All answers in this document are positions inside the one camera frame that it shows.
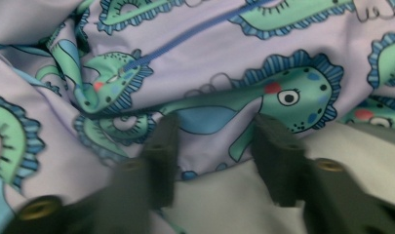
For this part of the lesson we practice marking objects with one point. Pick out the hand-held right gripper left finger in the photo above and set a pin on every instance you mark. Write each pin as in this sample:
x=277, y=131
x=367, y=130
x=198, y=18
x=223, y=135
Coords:
x=161, y=162

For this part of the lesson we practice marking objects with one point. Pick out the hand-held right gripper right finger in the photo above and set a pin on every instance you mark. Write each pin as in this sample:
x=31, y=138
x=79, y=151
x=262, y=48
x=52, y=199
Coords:
x=276, y=162

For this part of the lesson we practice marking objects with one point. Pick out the lilac seahorse print garment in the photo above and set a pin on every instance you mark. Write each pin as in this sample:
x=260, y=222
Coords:
x=201, y=58

